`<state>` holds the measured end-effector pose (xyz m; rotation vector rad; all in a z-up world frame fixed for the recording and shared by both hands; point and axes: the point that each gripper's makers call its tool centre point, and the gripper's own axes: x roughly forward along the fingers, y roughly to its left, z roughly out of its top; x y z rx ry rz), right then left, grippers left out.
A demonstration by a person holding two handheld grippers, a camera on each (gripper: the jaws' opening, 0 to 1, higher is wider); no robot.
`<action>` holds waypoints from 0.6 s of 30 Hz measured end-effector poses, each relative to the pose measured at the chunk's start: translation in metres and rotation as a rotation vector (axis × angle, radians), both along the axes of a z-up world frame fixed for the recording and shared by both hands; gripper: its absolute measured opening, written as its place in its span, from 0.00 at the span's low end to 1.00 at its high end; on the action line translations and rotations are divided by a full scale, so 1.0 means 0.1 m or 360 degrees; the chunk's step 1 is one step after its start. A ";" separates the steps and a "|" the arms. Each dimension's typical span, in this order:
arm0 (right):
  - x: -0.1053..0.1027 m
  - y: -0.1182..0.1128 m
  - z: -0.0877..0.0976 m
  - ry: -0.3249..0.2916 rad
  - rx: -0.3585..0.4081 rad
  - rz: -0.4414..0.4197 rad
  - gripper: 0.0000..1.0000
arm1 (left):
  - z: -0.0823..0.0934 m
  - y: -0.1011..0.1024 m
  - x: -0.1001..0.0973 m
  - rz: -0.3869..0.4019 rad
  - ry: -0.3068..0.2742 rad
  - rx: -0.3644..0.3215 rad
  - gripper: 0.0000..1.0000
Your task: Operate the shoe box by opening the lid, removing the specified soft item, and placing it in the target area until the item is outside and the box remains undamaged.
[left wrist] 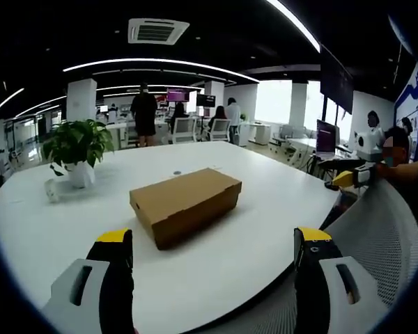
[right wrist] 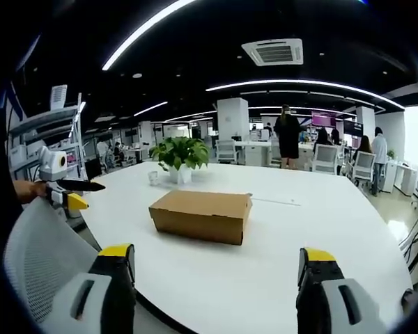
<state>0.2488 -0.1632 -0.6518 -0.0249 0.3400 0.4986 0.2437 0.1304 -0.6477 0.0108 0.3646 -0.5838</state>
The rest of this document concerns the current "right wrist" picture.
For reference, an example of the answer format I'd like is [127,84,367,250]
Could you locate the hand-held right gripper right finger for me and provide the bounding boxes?
[295,247,387,334]

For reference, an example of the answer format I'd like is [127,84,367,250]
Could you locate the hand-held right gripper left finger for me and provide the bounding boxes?
[41,243,137,334]

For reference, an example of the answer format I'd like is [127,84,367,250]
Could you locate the brown cardboard shoe box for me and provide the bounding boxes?
[148,189,254,246]

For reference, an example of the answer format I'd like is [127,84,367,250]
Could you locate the person's left hand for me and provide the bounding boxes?
[30,181,48,198]

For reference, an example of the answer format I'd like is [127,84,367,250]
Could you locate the metal storage shelf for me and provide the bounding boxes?
[7,85,88,182]

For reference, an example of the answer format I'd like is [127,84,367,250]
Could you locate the white mesh office chair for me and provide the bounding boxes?
[2,196,102,324]
[215,139,239,164]
[312,143,340,176]
[348,150,377,191]

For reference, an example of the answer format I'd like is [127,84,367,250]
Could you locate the green potted plant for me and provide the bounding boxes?
[148,136,211,184]

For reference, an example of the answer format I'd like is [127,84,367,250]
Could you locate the white office desk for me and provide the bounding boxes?
[235,140,316,168]

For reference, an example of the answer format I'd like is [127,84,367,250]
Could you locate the white ceiling air conditioner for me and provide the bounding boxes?
[241,38,304,67]

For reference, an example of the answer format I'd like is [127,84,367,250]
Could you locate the purple wall screen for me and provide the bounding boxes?
[311,110,336,127]

